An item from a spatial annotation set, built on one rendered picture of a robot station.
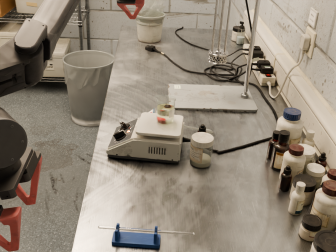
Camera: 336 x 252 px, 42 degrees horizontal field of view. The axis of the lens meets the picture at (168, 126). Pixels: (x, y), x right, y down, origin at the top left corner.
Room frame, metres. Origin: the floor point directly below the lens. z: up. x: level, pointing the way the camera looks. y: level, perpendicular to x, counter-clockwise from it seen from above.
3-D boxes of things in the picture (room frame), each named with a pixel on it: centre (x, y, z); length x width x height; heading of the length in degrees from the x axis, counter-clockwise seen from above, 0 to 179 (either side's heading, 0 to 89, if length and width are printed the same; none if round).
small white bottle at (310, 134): (1.05, -0.39, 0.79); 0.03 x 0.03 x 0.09
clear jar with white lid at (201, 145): (1.00, -0.09, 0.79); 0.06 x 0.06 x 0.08
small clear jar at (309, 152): (0.99, -0.36, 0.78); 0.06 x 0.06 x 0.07
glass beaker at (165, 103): (1.06, 0.01, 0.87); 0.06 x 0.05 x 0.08; 73
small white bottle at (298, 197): (0.81, -0.31, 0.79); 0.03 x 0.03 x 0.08
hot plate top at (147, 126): (1.05, 0.02, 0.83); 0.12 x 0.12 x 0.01; 85
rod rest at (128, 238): (0.69, 0.05, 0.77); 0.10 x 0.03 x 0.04; 88
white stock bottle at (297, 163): (0.94, -0.32, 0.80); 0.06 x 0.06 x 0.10
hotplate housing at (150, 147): (1.05, 0.05, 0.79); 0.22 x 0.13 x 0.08; 85
